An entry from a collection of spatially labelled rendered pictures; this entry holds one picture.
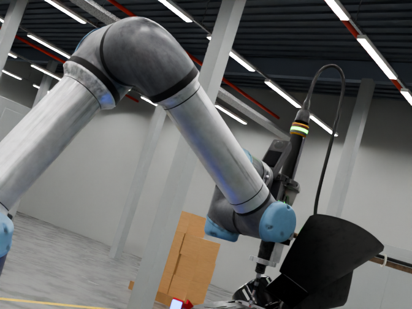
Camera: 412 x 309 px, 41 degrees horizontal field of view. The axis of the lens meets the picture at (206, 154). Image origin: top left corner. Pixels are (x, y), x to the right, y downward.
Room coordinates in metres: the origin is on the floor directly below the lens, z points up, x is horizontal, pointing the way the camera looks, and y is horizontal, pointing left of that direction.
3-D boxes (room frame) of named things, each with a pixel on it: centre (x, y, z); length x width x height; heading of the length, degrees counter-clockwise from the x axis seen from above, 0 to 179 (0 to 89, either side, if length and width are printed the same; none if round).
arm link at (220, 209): (1.15, -0.09, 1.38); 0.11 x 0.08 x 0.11; 32
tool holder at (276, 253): (1.39, -0.22, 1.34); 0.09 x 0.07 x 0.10; 94
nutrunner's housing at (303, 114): (1.39, -0.21, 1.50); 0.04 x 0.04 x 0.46
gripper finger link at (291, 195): (1.37, -0.24, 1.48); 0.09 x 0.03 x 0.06; 139
